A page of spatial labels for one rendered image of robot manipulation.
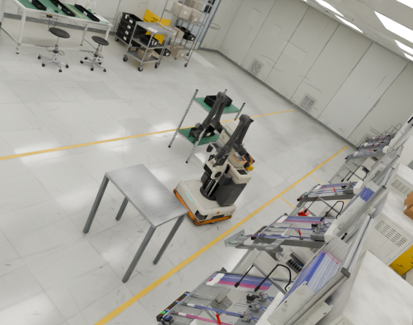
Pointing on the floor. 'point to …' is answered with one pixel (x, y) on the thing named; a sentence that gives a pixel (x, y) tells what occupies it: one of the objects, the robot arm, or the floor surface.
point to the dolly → (127, 27)
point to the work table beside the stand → (142, 205)
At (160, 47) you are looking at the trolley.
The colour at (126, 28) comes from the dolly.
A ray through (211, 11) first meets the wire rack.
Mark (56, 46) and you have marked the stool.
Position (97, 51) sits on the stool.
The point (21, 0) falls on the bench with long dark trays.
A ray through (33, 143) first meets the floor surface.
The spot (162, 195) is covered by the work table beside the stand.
